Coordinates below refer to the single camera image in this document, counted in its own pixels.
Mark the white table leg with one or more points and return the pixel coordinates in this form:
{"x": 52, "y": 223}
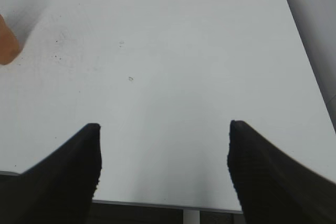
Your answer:
{"x": 191, "y": 216}

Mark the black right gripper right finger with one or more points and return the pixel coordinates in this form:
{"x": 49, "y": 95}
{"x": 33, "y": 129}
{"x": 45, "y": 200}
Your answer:
{"x": 271, "y": 186}

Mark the orange drink plastic bottle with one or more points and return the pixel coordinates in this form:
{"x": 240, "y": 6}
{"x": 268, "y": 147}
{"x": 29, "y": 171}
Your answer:
{"x": 9, "y": 44}

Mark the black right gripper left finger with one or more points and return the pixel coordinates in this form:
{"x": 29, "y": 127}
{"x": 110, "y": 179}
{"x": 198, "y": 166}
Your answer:
{"x": 60, "y": 188}

